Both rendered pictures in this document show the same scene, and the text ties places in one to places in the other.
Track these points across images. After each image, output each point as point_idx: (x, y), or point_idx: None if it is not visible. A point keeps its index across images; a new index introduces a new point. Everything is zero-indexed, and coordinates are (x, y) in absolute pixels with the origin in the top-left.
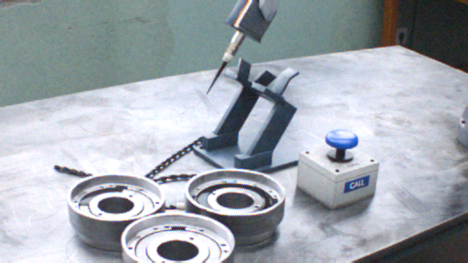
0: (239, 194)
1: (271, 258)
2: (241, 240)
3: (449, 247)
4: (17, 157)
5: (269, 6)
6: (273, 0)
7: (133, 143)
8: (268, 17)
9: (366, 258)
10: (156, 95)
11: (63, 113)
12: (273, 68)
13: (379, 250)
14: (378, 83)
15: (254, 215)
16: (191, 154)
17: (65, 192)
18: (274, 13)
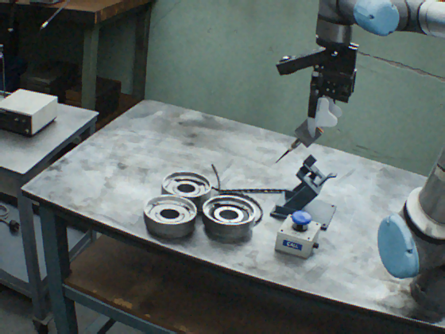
0: (237, 215)
1: (208, 245)
2: (210, 231)
3: None
4: (208, 152)
5: (309, 129)
6: (310, 126)
7: (267, 175)
8: (311, 135)
9: (241, 273)
10: (330, 161)
11: (268, 144)
12: (419, 181)
13: (250, 275)
14: None
15: (213, 220)
16: (279, 194)
17: None
18: (313, 133)
